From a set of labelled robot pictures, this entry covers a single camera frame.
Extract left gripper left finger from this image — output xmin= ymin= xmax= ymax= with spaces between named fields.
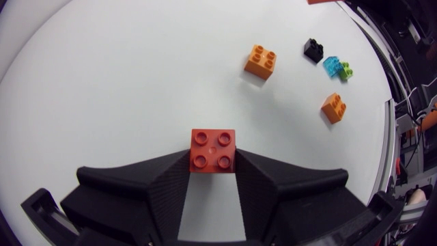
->
xmin=60 ymin=148 xmax=191 ymax=246

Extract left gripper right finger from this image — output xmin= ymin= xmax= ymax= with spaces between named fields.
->
xmin=234 ymin=148 xmax=368 ymax=246

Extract red toy brick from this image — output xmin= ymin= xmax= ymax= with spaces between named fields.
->
xmin=189 ymin=128 xmax=237 ymax=174

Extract green toy brick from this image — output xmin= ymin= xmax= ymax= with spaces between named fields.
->
xmin=338 ymin=61 xmax=354 ymax=82

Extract clear blue toy brick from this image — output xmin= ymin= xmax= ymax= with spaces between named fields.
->
xmin=322 ymin=55 xmax=343 ymax=78

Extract black toy brick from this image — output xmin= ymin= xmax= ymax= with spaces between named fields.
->
xmin=303 ymin=38 xmax=324 ymax=64

